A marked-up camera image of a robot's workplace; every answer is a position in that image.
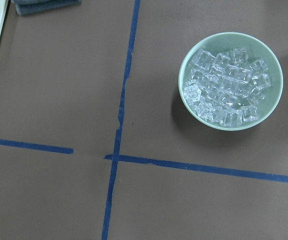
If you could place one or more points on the green bowl of ice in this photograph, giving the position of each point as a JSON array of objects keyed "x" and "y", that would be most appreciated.
[{"x": 230, "y": 81}]

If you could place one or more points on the grey folded cloth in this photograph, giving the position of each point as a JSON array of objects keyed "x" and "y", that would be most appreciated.
[{"x": 26, "y": 7}]

